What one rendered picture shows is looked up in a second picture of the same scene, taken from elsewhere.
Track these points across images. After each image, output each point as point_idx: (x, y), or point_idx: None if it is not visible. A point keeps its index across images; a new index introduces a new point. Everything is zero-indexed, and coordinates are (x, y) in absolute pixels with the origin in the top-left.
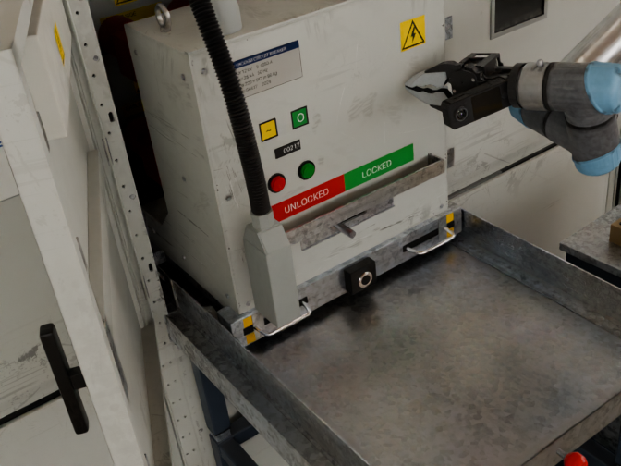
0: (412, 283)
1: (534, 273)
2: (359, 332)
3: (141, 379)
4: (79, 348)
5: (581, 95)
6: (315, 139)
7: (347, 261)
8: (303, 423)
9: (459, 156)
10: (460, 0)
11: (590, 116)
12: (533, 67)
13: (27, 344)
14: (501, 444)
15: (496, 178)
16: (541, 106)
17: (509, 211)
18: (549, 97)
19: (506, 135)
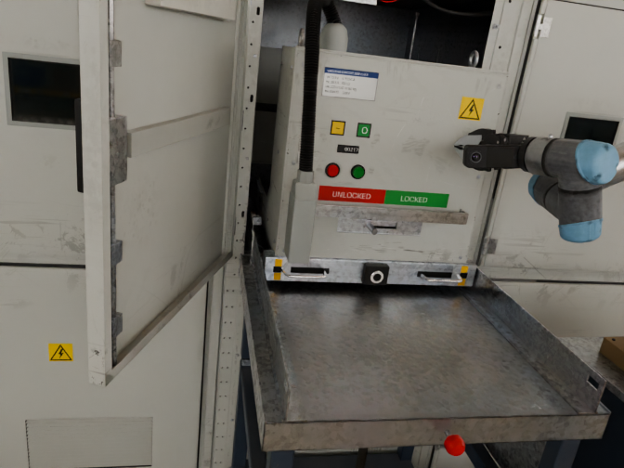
0: (413, 299)
1: (510, 326)
2: (354, 306)
3: (192, 265)
4: (84, 103)
5: (570, 160)
6: (371, 152)
7: (370, 259)
8: (268, 326)
9: (500, 249)
10: (533, 127)
11: (575, 180)
12: (544, 138)
13: None
14: (400, 400)
15: (529, 283)
16: (539, 168)
17: (534, 316)
18: (546, 159)
19: (547, 252)
